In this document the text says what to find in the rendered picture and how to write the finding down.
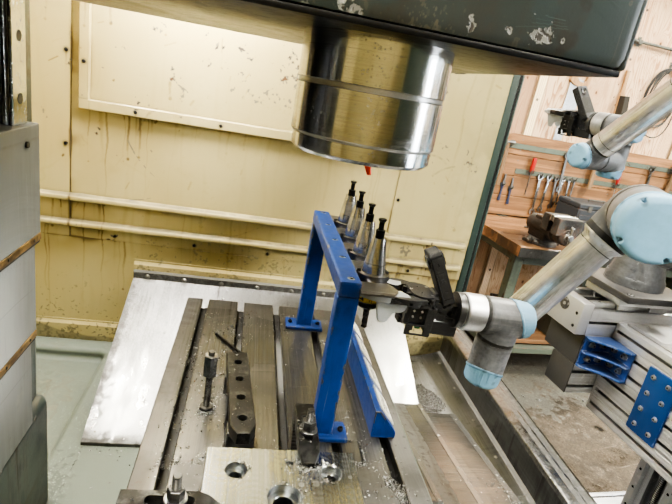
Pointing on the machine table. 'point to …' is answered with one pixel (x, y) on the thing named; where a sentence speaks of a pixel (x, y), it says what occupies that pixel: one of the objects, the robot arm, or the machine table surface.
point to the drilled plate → (225, 491)
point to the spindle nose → (369, 98)
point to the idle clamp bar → (241, 435)
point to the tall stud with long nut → (209, 379)
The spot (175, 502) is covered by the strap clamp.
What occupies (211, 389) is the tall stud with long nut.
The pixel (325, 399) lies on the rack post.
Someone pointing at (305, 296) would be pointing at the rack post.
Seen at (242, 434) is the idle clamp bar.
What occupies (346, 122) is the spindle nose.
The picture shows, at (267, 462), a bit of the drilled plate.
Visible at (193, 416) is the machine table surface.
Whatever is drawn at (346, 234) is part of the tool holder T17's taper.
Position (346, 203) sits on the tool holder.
